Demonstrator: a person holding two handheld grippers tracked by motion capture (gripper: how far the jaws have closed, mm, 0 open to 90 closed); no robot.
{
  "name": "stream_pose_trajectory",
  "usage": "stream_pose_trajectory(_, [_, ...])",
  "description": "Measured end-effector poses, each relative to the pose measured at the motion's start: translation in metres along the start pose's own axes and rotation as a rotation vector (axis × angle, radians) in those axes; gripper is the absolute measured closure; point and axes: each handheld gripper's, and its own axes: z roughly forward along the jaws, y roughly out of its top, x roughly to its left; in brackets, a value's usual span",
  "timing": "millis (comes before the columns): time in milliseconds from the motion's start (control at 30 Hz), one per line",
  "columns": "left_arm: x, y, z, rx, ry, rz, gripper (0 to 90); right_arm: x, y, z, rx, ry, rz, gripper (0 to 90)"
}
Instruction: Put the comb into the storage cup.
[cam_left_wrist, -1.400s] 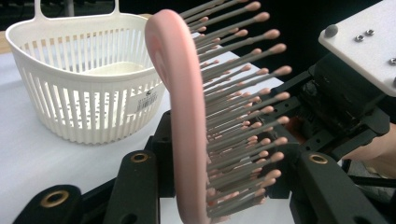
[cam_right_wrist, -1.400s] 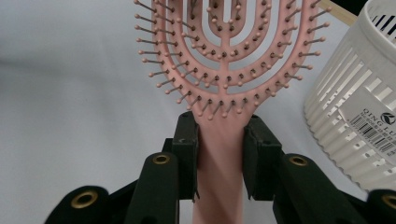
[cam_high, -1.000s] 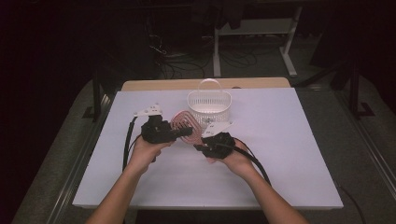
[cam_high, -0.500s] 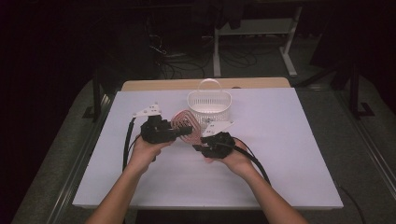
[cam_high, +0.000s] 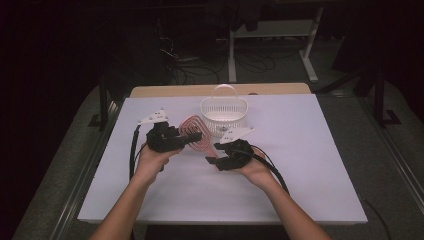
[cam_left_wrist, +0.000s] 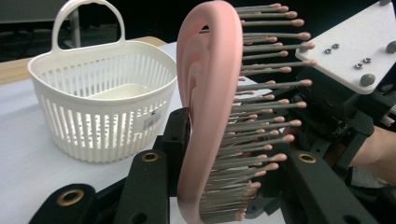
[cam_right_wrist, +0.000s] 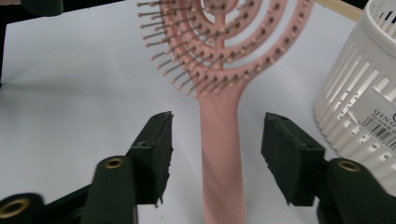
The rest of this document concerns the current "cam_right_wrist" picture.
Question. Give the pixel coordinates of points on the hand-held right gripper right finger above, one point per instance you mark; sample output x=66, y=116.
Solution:
x=295, y=161

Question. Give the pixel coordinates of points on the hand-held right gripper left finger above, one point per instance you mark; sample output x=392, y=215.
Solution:
x=152, y=161

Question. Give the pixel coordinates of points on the pink hairbrush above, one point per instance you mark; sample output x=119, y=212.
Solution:
x=221, y=140

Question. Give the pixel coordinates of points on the light wooden table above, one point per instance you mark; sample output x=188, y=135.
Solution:
x=342, y=8

